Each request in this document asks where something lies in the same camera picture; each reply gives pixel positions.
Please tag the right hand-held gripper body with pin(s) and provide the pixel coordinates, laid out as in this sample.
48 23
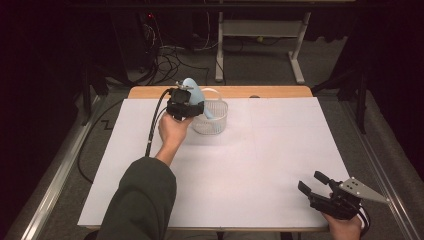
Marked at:
346 200

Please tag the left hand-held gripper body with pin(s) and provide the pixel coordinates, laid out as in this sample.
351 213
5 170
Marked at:
180 100

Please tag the light blue hairbrush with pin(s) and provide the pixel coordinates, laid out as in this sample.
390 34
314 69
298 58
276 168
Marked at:
196 93

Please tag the white plastic basket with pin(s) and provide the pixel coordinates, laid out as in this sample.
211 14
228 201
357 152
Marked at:
215 125

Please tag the person's right hand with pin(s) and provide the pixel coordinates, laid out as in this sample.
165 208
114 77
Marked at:
345 230

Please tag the person's left hand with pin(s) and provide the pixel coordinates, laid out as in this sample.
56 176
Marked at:
171 133

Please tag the wooden table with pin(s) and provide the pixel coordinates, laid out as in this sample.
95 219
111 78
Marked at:
266 92

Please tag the dark computer tower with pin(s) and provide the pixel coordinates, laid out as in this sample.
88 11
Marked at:
133 40

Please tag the black metal stand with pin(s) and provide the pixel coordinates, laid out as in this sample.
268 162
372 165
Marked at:
87 93
361 100

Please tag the small yellow object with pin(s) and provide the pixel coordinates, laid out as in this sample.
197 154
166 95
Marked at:
260 39

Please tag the white metal stand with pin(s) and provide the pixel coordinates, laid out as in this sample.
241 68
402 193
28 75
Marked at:
263 28

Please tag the aluminium floor rail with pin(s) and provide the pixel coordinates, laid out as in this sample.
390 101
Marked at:
383 160
56 176

